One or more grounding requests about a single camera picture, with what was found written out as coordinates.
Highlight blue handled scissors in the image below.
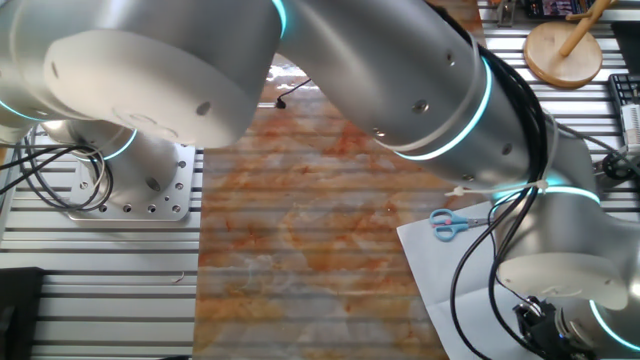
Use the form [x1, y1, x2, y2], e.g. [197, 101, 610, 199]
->
[428, 208, 494, 243]

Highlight orange marble pattern mat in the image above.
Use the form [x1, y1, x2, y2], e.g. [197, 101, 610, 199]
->
[192, 0, 494, 360]

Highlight white paper sheet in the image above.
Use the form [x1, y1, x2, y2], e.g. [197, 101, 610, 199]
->
[396, 200, 546, 360]

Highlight thin cable with black plug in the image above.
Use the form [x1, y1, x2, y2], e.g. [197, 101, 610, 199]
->
[257, 77, 314, 111]

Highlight black box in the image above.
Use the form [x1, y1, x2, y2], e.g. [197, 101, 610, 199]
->
[0, 267, 47, 360]

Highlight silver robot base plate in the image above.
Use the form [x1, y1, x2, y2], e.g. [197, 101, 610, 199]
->
[67, 143, 197, 223]

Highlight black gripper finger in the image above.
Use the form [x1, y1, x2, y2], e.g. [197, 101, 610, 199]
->
[512, 295, 544, 327]

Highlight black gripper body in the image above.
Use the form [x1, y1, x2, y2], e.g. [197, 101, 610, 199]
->
[519, 298, 596, 360]

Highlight small metal bracket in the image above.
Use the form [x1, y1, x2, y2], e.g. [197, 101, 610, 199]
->
[495, 0, 519, 27]

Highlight black keyboard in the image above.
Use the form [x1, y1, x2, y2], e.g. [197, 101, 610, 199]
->
[607, 73, 640, 109]

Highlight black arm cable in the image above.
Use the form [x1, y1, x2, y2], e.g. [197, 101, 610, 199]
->
[487, 39, 549, 357]
[449, 14, 549, 360]

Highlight wooden stand with round base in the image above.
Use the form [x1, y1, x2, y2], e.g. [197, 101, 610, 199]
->
[523, 0, 621, 90]

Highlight silver ribbed device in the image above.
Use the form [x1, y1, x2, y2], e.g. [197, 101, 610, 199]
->
[619, 103, 640, 154]

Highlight dark printed box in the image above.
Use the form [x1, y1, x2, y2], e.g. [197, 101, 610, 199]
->
[522, 0, 591, 20]

